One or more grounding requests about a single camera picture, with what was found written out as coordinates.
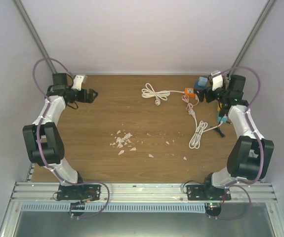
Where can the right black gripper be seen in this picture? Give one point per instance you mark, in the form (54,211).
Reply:
(201,96)

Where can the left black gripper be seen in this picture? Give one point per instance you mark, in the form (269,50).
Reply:
(90,98)

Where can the light blue charger plug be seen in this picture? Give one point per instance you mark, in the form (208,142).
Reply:
(202,81)

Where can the blue power socket cube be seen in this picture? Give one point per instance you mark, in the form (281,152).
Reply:
(198,87)

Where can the orange power socket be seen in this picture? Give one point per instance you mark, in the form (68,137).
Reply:
(189,92)

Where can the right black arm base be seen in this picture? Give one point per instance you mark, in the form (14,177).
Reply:
(197,191)

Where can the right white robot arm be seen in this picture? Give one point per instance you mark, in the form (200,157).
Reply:
(250,157)

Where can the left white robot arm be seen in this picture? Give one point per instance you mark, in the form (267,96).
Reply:
(43,142)

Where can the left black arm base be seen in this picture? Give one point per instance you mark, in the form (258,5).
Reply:
(82,193)

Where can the white paint flakes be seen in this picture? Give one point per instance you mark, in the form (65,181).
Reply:
(149,140)

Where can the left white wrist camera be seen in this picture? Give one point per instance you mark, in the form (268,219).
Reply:
(78,81)

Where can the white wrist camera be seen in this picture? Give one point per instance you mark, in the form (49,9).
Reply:
(216,80)
(78,81)

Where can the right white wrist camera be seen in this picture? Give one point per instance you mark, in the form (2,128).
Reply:
(216,80)

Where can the aluminium front rail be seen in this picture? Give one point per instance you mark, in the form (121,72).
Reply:
(134,192)

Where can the light blue cable duct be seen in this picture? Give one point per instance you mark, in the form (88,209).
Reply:
(120,207)

